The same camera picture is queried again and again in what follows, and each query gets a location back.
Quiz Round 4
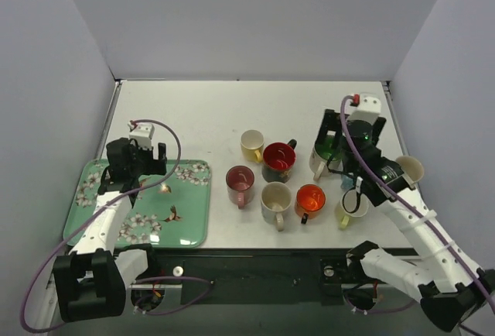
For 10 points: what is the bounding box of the cream seahorse mug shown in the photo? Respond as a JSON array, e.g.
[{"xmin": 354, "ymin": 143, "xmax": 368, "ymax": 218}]
[{"xmin": 261, "ymin": 182, "xmax": 292, "ymax": 231}]

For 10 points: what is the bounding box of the orange mug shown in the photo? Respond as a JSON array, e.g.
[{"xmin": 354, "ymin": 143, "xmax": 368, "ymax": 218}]
[{"xmin": 295, "ymin": 184, "xmax": 326, "ymax": 225}]

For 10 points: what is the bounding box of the beige brown mug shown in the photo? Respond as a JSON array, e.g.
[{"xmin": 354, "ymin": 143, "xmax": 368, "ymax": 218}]
[{"xmin": 395, "ymin": 156, "xmax": 425, "ymax": 190}]

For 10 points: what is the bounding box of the pink mug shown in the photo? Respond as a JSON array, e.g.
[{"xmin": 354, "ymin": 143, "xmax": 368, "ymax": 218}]
[{"xmin": 226, "ymin": 165, "xmax": 255, "ymax": 209}]

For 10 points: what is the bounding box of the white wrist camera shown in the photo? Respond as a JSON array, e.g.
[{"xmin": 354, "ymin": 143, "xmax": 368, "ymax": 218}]
[
  {"xmin": 347, "ymin": 93, "xmax": 382, "ymax": 125},
  {"xmin": 128, "ymin": 121, "xmax": 155, "ymax": 151}
]

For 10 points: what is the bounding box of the black mug red inside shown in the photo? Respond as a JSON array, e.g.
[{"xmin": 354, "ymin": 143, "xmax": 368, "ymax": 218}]
[{"xmin": 261, "ymin": 139, "xmax": 297, "ymax": 183}]

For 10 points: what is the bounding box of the cream mug green inside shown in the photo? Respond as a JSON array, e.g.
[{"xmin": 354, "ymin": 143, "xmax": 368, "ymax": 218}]
[{"xmin": 309, "ymin": 135, "xmax": 341, "ymax": 181}]

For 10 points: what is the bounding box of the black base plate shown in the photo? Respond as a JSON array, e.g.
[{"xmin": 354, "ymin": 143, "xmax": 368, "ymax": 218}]
[{"xmin": 115, "ymin": 249, "xmax": 392, "ymax": 307}]

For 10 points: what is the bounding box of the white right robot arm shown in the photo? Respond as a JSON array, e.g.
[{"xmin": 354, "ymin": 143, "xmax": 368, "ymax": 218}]
[{"xmin": 315, "ymin": 108, "xmax": 494, "ymax": 332}]

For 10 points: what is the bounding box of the green floral tray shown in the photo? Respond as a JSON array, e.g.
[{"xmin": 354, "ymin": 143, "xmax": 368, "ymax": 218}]
[{"xmin": 63, "ymin": 159, "xmax": 211, "ymax": 249}]

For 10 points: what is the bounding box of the pale yellow mug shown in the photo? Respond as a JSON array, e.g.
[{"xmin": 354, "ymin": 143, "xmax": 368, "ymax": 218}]
[{"xmin": 334, "ymin": 189, "xmax": 370, "ymax": 230}]

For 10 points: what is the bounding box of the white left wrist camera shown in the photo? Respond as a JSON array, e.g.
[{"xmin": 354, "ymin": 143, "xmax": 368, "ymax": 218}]
[{"xmin": 128, "ymin": 121, "xmax": 155, "ymax": 151}]

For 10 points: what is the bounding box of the blue mug yellow inside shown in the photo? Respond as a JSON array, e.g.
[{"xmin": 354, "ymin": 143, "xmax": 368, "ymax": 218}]
[{"xmin": 340, "ymin": 178, "xmax": 354, "ymax": 191}]

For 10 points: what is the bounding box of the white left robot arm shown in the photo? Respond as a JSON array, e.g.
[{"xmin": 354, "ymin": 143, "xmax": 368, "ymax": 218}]
[{"xmin": 53, "ymin": 138, "xmax": 167, "ymax": 323}]

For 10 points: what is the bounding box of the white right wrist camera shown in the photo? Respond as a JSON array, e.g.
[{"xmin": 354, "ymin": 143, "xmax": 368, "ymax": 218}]
[{"xmin": 347, "ymin": 93, "xmax": 382, "ymax": 125}]

